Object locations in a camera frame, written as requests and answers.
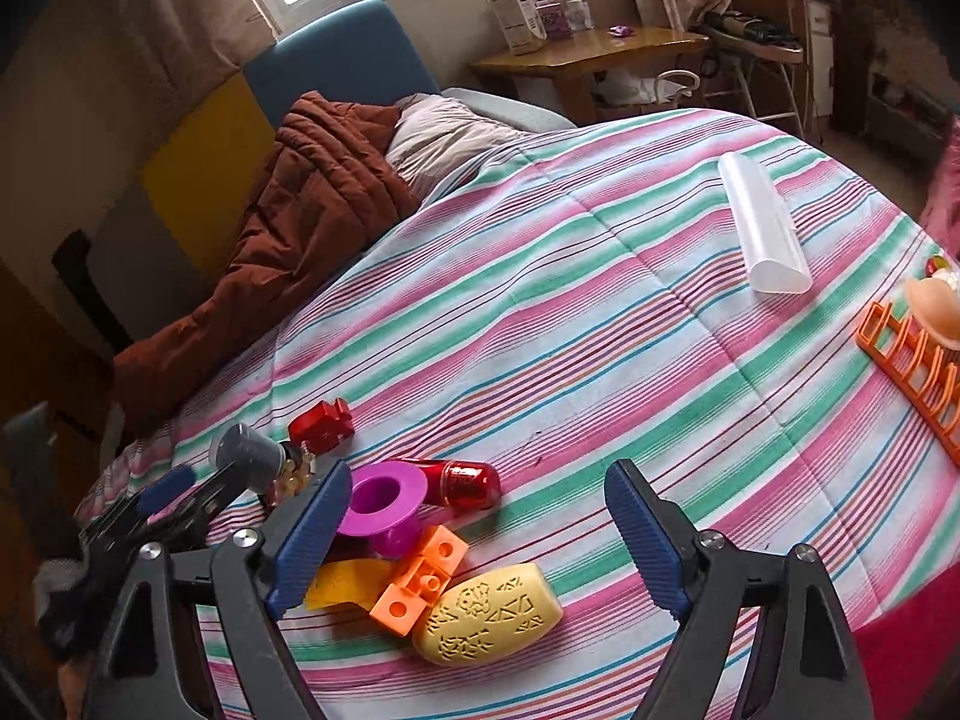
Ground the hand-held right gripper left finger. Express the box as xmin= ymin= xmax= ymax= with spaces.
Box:
xmin=82 ymin=460 xmax=353 ymax=720

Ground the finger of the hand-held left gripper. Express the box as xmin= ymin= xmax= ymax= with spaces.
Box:
xmin=150 ymin=465 xmax=252 ymax=548
xmin=82 ymin=465 xmax=197 ymax=542

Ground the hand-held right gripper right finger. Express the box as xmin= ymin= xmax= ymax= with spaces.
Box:
xmin=604 ymin=459 xmax=875 ymax=720

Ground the glass bottle with grey cap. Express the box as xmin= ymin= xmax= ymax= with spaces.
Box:
xmin=210 ymin=424 xmax=322 ymax=507

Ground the yellow plastic piece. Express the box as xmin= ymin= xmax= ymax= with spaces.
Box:
xmin=303 ymin=558 xmax=385 ymax=613

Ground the orange building block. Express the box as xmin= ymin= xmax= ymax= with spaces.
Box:
xmin=369 ymin=525 xmax=470 ymax=635

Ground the red toy block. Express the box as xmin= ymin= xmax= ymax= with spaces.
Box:
xmin=289 ymin=397 xmax=355 ymax=455

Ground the yellow patterned oval soap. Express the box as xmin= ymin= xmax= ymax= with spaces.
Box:
xmin=412 ymin=562 xmax=564 ymax=666

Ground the red shiny capsule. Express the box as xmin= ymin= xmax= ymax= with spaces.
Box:
xmin=426 ymin=459 xmax=500 ymax=515

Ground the striped blanket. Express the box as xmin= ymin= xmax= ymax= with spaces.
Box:
xmin=75 ymin=106 xmax=960 ymax=720

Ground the brown quilt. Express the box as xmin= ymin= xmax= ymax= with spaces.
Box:
xmin=112 ymin=90 xmax=422 ymax=437

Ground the red cloth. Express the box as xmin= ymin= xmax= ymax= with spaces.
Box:
xmin=853 ymin=566 xmax=960 ymax=720

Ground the orange plastic rack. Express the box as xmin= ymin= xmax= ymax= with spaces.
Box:
xmin=856 ymin=300 xmax=960 ymax=466

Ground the white translucent plastic case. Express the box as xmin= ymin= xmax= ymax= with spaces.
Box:
xmin=718 ymin=152 xmax=813 ymax=294

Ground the peach round toy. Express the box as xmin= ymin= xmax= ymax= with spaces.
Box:
xmin=903 ymin=274 xmax=960 ymax=350

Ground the pale pink pillow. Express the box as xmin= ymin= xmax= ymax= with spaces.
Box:
xmin=385 ymin=94 xmax=535 ymax=200

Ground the white bag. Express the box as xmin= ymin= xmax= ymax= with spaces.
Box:
xmin=592 ymin=69 xmax=703 ymax=122

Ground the blue headboard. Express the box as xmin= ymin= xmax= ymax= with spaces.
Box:
xmin=243 ymin=0 xmax=443 ymax=130

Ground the pink cloth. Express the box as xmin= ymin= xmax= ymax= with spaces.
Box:
xmin=921 ymin=116 xmax=960 ymax=257

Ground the wooden desk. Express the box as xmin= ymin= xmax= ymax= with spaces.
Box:
xmin=470 ymin=25 xmax=710 ymax=130

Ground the purple box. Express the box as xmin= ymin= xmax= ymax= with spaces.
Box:
xmin=534 ymin=1 xmax=573 ymax=41

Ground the white cardboard box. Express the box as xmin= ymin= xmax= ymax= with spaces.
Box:
xmin=483 ymin=0 xmax=548 ymax=56

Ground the purple plastic ring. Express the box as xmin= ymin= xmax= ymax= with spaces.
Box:
xmin=336 ymin=463 xmax=430 ymax=560

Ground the yellow wall panel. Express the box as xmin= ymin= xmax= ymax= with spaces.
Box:
xmin=141 ymin=71 xmax=280 ymax=280

